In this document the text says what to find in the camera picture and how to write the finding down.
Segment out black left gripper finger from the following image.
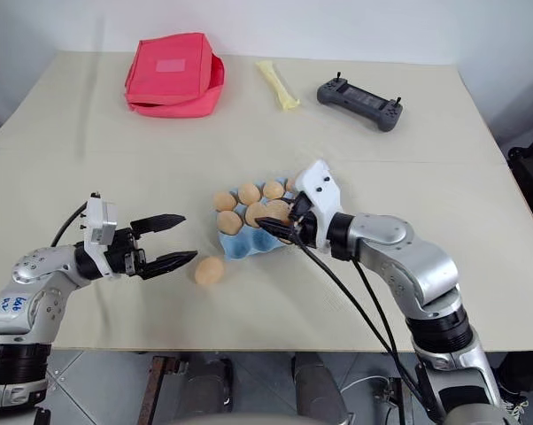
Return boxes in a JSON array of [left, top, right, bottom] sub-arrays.
[[130, 213, 188, 236], [138, 250, 200, 281]]

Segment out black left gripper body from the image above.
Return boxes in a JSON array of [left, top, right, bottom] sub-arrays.
[[103, 226, 147, 279]]

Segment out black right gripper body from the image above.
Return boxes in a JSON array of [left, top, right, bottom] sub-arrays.
[[288, 192, 320, 245]]

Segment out brown egg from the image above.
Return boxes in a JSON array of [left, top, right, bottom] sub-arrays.
[[237, 182, 262, 205], [216, 210, 243, 236], [262, 179, 286, 200], [212, 190, 238, 213], [194, 256, 226, 287], [244, 201, 270, 228], [264, 199, 293, 225]]

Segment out blue egg carton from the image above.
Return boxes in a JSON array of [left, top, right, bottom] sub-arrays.
[[212, 175, 304, 259]]

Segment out yellow plastic pouch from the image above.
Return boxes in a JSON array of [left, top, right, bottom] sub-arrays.
[[254, 59, 303, 112]]

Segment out grey handheld remote controller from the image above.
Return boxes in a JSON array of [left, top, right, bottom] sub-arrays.
[[315, 72, 406, 134]]

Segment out rusty metal bar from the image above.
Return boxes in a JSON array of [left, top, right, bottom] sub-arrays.
[[139, 355, 180, 425]]

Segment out dark rounded shape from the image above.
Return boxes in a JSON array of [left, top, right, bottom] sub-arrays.
[[290, 352, 348, 421], [177, 353, 236, 420]]

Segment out red fabric bag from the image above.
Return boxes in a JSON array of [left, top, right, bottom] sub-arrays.
[[123, 31, 228, 119]]

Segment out black equipment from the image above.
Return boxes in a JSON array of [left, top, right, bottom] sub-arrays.
[[506, 130, 533, 251]]

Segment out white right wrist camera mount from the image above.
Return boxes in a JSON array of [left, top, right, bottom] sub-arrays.
[[294, 158, 344, 254]]

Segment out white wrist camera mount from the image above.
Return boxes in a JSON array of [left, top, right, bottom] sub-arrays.
[[294, 158, 344, 254], [82, 191, 119, 278]]

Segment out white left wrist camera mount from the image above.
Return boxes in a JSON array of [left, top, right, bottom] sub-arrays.
[[82, 191, 119, 278]]

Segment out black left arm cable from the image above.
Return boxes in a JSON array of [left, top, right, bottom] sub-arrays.
[[49, 202, 89, 248]]

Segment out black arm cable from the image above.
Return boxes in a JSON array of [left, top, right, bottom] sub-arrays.
[[292, 236, 431, 413], [353, 259, 409, 368], [49, 202, 89, 248]]

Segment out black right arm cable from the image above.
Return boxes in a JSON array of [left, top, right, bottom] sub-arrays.
[[292, 236, 431, 413], [353, 259, 409, 368]]

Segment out white thin cable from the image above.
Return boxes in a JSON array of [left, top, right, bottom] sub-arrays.
[[339, 375, 394, 396]]

